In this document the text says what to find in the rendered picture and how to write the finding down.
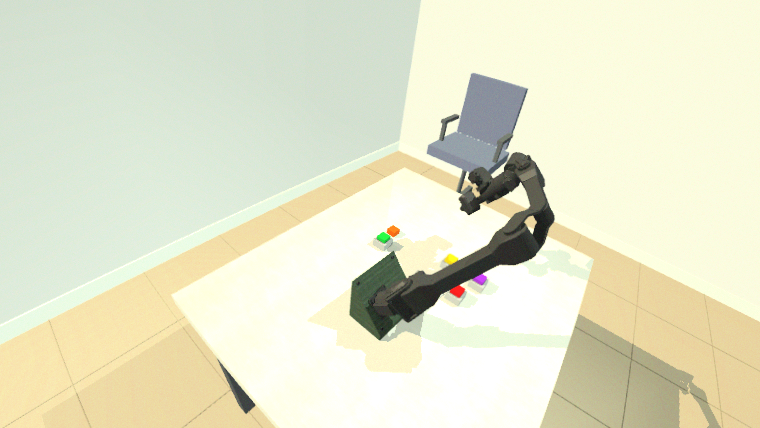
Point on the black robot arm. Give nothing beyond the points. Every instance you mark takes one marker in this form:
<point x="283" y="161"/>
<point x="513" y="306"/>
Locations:
<point x="511" y="245"/>

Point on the yellow button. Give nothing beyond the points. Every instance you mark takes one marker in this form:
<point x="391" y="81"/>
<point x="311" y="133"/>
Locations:
<point x="448" y="259"/>

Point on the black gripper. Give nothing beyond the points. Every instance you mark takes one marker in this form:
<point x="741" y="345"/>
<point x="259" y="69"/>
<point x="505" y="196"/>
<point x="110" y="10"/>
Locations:
<point x="471" y="204"/>

